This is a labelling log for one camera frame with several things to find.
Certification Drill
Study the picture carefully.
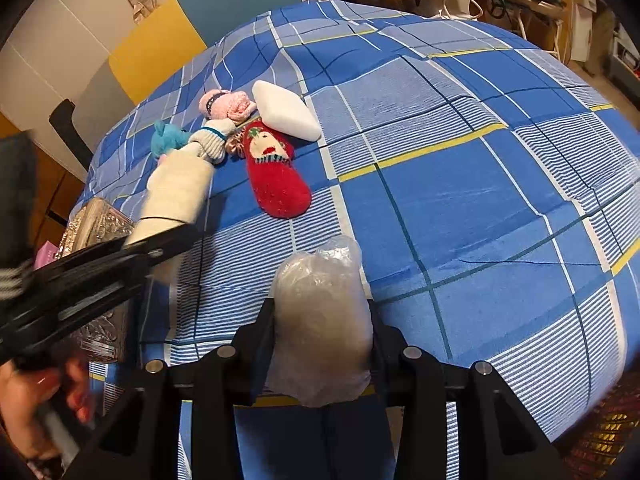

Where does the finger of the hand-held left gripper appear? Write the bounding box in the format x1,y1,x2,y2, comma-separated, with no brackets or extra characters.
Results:
0,259,175,363
35,221,202,288

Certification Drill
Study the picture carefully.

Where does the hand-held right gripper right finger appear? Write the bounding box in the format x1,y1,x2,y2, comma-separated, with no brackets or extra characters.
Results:
367,300,576,480

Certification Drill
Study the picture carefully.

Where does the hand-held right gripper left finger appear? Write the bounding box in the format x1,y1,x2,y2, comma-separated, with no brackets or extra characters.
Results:
61,298,278,480

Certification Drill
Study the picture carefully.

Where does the white plush toy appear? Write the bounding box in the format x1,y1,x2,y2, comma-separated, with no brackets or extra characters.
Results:
122,151,217,285

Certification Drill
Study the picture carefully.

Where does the blue and pink plush toy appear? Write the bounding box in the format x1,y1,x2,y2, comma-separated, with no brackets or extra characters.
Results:
150,120,194,165

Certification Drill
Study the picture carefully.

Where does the white sock with blue stripes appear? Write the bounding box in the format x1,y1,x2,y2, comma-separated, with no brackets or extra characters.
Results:
187,118,239,165

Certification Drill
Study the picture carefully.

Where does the red christmas sock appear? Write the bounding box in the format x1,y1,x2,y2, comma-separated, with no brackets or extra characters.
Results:
233,120,312,219

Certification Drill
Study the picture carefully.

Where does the white foam pad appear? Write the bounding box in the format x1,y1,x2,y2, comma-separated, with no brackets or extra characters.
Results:
251,80,324,142

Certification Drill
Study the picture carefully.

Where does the person's left hand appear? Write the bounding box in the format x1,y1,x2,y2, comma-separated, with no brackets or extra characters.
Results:
0,352,97,463

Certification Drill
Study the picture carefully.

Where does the gold embossed tissue box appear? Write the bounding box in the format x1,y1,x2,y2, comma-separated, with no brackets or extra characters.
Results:
60,197,137,366

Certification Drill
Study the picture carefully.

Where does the pink box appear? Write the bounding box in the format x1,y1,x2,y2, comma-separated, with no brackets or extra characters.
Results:
32,241,64,272

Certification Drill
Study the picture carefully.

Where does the black stand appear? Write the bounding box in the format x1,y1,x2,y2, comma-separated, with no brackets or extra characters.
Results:
48,99,94,172

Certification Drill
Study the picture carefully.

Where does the blue plaid bed sheet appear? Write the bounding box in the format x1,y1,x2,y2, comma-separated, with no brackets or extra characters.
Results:
82,0,640,480

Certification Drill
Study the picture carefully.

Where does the pink rolled towel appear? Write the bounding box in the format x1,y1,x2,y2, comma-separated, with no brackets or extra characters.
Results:
198,89,259,124

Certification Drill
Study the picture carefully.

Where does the multicolour padded headboard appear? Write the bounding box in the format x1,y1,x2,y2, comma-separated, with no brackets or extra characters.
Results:
0,0,307,171

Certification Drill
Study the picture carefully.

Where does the patterned floor mat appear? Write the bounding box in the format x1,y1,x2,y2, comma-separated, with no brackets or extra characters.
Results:
559,379,640,480

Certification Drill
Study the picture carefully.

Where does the wooden side table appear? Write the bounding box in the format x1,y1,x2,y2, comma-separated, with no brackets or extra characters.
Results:
520,0,576,56

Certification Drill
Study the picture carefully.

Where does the cluttered shelf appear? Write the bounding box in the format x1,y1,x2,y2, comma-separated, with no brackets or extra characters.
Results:
607,24,640,88

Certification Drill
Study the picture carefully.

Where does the white cable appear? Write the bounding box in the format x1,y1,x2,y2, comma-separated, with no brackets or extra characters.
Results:
439,0,484,22

